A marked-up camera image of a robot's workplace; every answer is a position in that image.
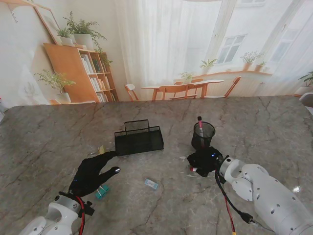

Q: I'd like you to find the printed room scene backdrop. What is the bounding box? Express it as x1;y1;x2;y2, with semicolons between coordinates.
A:
0;0;313;107

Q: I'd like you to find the blue and white eraser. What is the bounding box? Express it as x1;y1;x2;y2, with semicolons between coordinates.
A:
143;178;159;191

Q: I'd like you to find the red black arm cable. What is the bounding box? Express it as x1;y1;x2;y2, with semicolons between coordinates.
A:
214;168;277;235
74;195;86;235

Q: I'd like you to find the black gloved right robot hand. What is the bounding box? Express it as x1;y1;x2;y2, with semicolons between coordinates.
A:
187;146;224;177

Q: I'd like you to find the black mesh pen cup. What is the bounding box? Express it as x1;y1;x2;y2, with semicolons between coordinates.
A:
191;121;216;150

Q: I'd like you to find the red black left arm cable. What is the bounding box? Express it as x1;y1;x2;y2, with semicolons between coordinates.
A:
74;195;86;235

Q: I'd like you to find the black mesh desk organizer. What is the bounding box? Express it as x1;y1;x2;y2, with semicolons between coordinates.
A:
114;119;164;157

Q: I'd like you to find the red black right arm cable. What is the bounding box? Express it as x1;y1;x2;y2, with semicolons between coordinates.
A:
214;168;277;235

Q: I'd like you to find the teal binder clip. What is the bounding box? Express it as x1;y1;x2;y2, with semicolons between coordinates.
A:
94;185;110;200

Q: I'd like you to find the yellow-green binder clip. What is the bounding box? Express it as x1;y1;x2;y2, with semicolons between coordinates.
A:
88;145;107;156

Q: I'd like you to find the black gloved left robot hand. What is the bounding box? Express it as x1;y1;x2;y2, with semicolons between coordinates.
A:
68;150;121;196

